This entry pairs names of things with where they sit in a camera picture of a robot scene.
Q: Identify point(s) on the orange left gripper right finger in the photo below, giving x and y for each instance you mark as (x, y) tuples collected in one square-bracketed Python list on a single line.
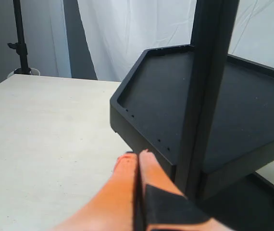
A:
[(166, 207)]

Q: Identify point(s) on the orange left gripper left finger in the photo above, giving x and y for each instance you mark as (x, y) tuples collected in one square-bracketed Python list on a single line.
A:
[(112, 208)]

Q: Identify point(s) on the black metal shelf rack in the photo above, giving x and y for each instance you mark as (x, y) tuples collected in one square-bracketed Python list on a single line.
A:
[(208, 117)]

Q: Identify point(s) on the white backdrop curtain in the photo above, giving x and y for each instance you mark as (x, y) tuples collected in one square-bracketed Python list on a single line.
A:
[(102, 39)]

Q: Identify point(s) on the black light stand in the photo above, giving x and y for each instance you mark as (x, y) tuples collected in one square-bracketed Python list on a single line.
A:
[(20, 46)]

